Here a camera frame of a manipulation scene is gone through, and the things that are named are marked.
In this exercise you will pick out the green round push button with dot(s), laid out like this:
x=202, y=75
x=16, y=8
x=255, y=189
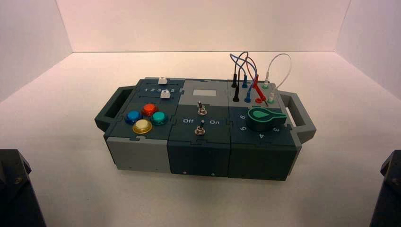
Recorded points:
x=159, y=118

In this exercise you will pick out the yellow round push button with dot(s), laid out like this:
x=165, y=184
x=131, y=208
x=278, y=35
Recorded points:
x=142, y=126

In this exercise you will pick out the black left robot arm base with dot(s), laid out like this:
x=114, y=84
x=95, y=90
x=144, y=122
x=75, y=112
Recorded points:
x=15, y=194

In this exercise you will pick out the metal toggle switch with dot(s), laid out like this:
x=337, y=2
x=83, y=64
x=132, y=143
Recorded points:
x=201, y=109
x=200, y=129

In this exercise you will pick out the white slider block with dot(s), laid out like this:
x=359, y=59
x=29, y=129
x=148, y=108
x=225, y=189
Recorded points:
x=165, y=94
x=162, y=81

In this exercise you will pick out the green rotary pointer knob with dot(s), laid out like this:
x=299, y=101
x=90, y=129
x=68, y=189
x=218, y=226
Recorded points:
x=264, y=120

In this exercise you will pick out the blue round push button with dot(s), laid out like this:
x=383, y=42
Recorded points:
x=133, y=116

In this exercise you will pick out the black right robot arm base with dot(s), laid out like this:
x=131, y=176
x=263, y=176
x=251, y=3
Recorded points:
x=388, y=194

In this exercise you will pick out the modular grey teal task box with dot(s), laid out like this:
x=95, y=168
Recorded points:
x=200, y=156

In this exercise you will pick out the red round push button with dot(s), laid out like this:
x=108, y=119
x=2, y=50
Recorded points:
x=149, y=109

